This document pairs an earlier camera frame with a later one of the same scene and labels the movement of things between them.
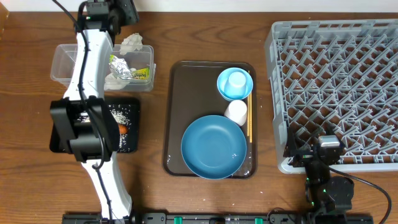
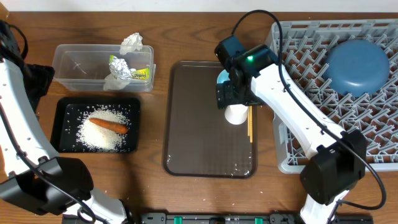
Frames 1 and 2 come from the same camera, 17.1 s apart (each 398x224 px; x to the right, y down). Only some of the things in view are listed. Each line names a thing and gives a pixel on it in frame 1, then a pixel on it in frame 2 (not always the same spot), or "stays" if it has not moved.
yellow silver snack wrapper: x=119 y=68 stays
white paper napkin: x=130 y=43 stays
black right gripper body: x=303 y=158 -> x=227 y=92
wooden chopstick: x=250 y=117 stays
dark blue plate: x=214 y=147 -> x=356 y=68
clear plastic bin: x=63 y=56 stays
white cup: x=237 y=111 stays
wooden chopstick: x=248 y=113 stays
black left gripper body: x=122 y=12 -> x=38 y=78
